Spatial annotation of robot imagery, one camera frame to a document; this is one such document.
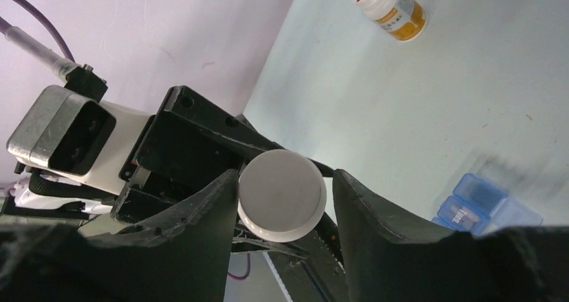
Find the white pill bottle blue label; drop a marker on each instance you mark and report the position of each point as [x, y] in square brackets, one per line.
[281, 196]

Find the blue pill organizer box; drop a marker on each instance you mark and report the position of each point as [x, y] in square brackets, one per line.
[478, 206]

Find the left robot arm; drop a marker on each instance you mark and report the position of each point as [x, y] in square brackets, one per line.
[50, 192]

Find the white bottle orange label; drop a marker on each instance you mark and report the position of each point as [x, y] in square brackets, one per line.
[403, 20]

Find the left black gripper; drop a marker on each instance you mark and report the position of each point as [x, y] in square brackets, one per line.
[188, 143]

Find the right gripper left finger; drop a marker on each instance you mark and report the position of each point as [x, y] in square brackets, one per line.
[179, 254]

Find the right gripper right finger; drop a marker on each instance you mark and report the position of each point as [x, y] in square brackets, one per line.
[391, 254]

